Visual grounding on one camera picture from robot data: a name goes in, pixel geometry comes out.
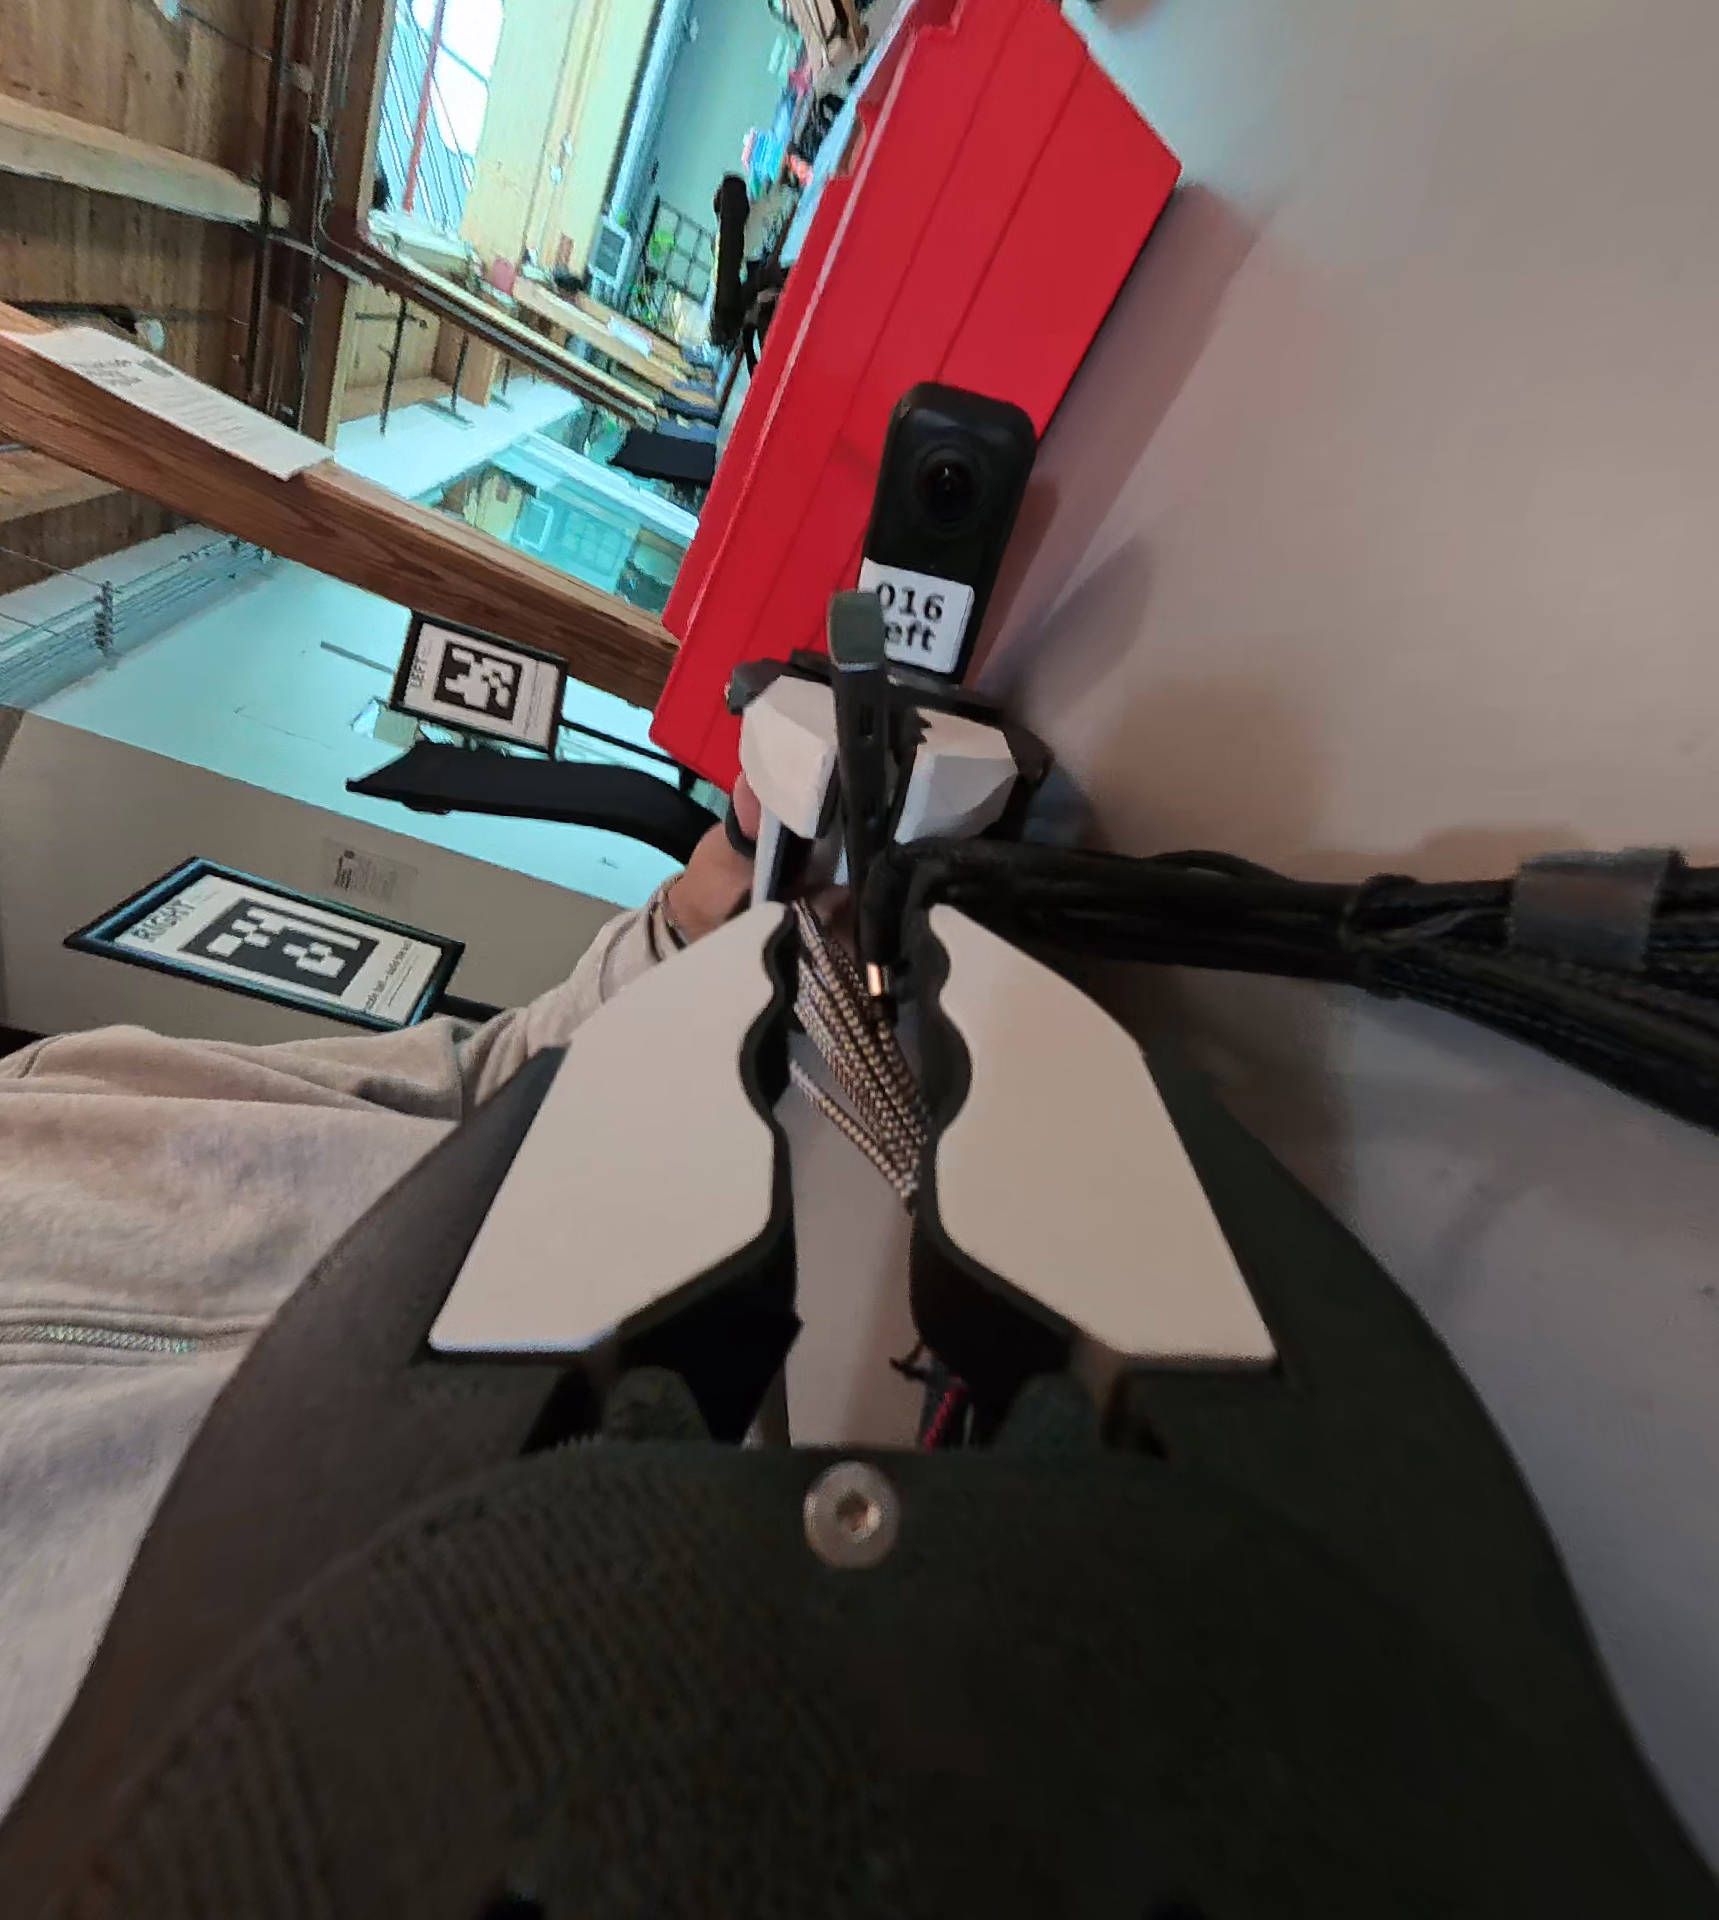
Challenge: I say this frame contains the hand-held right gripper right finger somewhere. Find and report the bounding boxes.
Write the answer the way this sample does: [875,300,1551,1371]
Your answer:
[913,904,1277,1375]

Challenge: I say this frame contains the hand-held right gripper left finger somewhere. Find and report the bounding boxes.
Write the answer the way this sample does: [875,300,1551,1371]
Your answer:
[428,904,802,1399]

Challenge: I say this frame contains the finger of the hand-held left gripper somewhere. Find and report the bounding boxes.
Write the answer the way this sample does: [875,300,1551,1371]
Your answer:
[897,713,1023,841]
[740,702,846,837]

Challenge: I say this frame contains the red plastic bin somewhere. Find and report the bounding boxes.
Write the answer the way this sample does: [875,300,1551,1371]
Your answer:
[650,0,1183,789]

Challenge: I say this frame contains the red black braided cable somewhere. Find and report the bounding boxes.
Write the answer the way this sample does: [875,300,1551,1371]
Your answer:
[895,1341,981,1449]

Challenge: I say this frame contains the black white braided cable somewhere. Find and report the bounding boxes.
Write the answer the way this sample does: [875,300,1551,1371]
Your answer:
[784,899,935,1209]

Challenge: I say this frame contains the black braided cable bundle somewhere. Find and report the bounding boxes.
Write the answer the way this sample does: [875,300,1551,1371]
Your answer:
[859,840,1719,1180]

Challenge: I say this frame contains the person's left forearm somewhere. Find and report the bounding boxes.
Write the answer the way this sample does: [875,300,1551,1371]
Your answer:
[446,891,674,1081]

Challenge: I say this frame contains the grey desk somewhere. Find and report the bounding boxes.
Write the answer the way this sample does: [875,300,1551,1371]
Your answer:
[949,0,1719,1920]

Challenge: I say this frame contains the person's left hand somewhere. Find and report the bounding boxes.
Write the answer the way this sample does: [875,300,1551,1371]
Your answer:
[684,768,768,922]

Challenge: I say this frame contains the black office chair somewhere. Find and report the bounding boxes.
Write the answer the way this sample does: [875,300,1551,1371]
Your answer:
[346,741,718,864]

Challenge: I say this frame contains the framed black white marker sign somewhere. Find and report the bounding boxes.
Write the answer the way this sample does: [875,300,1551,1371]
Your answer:
[388,609,572,756]
[64,857,468,1033]

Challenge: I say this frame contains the grey sweatshirt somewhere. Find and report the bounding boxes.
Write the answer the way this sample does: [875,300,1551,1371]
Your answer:
[0,1020,562,1920]

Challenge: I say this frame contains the wooden handrail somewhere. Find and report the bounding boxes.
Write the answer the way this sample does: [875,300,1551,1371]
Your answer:
[0,253,682,708]

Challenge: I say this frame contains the white paper sheet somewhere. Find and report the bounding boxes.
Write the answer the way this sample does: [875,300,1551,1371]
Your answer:
[20,326,336,481]

